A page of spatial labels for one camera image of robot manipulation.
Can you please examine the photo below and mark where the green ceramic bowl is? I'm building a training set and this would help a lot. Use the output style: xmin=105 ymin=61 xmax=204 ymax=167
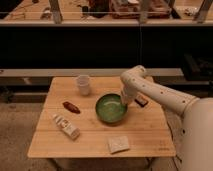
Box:
xmin=95 ymin=93 xmax=128 ymax=124

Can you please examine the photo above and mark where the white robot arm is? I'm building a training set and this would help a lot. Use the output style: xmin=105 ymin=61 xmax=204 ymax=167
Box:
xmin=120 ymin=65 xmax=213 ymax=171

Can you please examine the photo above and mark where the dark snack bar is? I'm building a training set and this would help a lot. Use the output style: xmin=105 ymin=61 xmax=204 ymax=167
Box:
xmin=135 ymin=95 xmax=148 ymax=107

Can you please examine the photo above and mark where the white paper cup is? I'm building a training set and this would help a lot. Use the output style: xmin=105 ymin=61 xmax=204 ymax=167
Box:
xmin=76 ymin=75 xmax=91 ymax=96

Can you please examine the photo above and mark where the white folded napkin packet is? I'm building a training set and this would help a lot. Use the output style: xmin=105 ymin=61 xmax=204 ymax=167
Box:
xmin=108 ymin=136 xmax=130 ymax=154

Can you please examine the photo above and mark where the wooden folding table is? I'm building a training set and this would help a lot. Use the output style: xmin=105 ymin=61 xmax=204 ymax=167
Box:
xmin=28 ymin=77 xmax=176 ymax=158

